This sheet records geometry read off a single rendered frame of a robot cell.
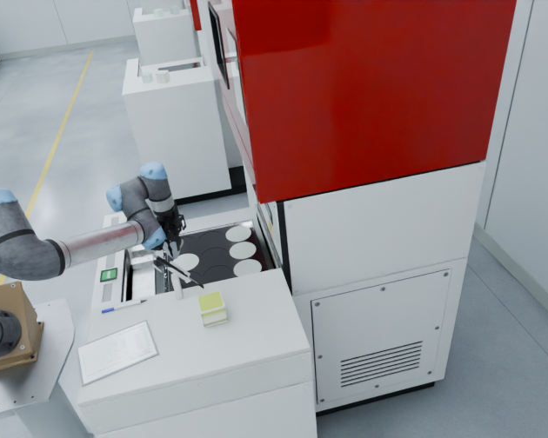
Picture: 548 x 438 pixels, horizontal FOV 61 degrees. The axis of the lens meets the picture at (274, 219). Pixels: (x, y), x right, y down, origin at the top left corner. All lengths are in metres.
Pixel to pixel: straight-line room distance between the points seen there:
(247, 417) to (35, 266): 0.74
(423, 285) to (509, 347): 0.96
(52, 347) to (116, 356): 0.39
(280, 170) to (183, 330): 0.54
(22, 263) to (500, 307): 2.40
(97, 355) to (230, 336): 0.37
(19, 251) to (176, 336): 0.49
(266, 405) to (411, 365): 0.91
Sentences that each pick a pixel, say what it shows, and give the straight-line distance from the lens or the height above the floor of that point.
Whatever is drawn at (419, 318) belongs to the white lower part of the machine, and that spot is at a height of 0.54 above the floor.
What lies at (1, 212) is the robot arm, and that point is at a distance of 1.21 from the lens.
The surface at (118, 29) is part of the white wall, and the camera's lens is 9.48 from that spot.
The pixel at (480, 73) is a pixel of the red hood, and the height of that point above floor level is 1.51.
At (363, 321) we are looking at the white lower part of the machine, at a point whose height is 0.60.
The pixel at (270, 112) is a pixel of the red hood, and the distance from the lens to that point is 1.26.
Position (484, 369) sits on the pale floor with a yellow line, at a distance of 2.57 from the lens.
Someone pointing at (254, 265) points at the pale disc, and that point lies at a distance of 1.66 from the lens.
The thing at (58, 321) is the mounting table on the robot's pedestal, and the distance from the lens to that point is 1.83.
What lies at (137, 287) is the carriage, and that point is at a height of 0.88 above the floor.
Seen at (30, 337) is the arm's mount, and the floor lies 0.88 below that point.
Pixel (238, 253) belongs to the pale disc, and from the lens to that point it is 1.73.
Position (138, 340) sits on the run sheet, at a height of 0.97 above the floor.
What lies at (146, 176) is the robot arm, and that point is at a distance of 1.46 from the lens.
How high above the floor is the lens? 1.98
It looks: 35 degrees down
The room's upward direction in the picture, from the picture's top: 6 degrees counter-clockwise
